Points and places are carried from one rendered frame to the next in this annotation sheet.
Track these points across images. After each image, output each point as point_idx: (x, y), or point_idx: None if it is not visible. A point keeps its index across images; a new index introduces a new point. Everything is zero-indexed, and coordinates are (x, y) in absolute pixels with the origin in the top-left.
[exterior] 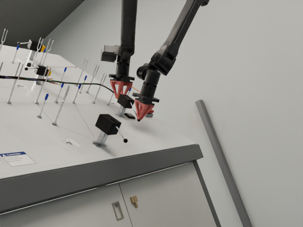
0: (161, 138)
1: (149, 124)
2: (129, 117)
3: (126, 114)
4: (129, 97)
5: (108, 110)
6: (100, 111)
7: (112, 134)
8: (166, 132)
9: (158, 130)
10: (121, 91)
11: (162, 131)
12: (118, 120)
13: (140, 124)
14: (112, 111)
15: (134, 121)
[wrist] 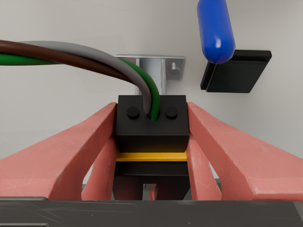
0: (209, 163)
1: (287, 117)
2: (203, 89)
3: (213, 66)
4: (180, 190)
5: (100, 17)
6: (11, 33)
7: (1, 155)
8: (301, 146)
9: (268, 140)
10: (198, 137)
11: (285, 143)
12: (95, 102)
13: (221, 117)
14: (128, 31)
15: (201, 104)
